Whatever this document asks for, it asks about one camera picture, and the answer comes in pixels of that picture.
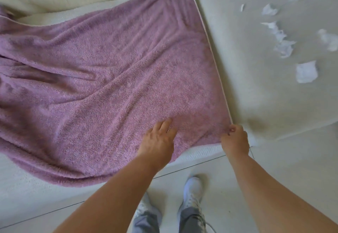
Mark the purple fluffy towel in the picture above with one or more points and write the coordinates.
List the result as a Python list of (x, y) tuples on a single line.
[(111, 82)]

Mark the white right sneaker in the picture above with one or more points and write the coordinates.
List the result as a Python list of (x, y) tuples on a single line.
[(193, 192)]

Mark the grey trousers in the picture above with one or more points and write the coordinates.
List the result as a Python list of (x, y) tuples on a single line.
[(188, 223)]

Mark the person's right fingers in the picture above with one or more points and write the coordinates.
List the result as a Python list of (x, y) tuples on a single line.
[(234, 128)]

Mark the scattered white tissue pieces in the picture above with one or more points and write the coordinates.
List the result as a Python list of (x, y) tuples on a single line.
[(306, 72)]

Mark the person's left fingers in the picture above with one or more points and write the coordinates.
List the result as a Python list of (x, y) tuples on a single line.
[(165, 127)]

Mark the person's left hand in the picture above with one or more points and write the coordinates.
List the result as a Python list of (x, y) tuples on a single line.
[(157, 145)]

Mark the white left sneaker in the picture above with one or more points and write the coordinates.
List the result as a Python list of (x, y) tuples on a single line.
[(141, 210)]

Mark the person's right forearm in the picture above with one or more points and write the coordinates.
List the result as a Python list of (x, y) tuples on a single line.
[(266, 195)]

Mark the person's left forearm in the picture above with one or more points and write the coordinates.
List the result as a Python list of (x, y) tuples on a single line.
[(116, 198)]

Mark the person's right hand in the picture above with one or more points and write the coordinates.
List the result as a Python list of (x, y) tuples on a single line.
[(235, 141)]

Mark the white sneaker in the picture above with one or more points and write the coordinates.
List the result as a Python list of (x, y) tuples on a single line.
[(141, 210), (193, 192)]

